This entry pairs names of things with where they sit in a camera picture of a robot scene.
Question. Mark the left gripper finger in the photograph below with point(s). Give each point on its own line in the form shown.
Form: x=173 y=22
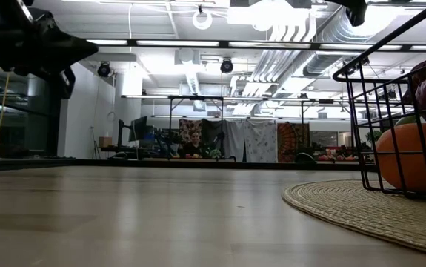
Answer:
x=49 y=48
x=67 y=83

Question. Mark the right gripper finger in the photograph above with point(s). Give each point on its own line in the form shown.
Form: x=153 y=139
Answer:
x=357 y=13

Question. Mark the black ceiling spot lamp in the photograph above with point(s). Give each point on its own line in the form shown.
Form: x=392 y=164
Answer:
x=104 y=69
x=226 y=66

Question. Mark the cardboard box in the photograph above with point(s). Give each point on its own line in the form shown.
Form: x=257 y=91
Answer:
x=105 y=141

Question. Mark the green potted plant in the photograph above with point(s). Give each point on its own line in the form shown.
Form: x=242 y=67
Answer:
x=373 y=137

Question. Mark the brown patterned hanging cloth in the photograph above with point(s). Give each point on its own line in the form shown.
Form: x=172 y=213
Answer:
x=188 y=126

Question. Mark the black metal rack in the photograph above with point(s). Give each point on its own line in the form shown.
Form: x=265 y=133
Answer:
x=198 y=98

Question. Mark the black bar with light strips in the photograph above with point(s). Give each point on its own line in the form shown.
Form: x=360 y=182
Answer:
x=223 y=43

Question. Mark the orange patterned hanging cloth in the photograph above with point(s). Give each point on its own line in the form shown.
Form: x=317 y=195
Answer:
x=292 y=135

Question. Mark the person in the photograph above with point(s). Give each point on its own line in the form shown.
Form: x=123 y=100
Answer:
x=195 y=144

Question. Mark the white hanging cloth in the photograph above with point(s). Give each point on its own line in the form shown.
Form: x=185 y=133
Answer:
x=260 y=139

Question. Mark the grey hanging cloth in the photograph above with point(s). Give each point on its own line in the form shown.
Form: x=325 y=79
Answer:
x=233 y=139

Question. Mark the round woven straw placemat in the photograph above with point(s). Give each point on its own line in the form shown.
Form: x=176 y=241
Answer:
x=364 y=215

